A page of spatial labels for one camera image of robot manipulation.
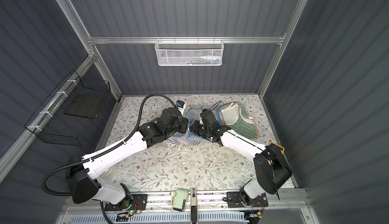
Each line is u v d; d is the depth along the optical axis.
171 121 0.56
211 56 0.85
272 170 0.46
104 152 0.44
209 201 0.75
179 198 0.71
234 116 0.99
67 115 0.72
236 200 0.73
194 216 0.66
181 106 0.66
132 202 0.72
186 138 0.78
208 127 0.65
